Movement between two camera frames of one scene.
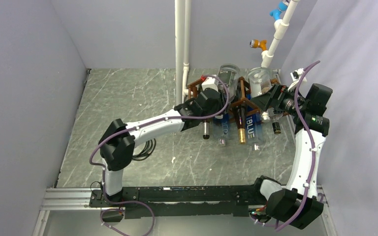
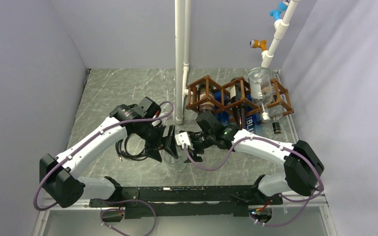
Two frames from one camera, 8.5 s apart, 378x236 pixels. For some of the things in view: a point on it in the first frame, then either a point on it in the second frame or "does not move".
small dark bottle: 276,128 does not move
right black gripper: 279,91 to 196,150
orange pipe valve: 258,44 does not move
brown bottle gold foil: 240,111 does not move
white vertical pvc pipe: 183,28 does not move
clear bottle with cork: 260,79 does not move
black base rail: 138,201 does not move
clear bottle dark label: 229,73 to 166,157
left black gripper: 221,104 to 170,146
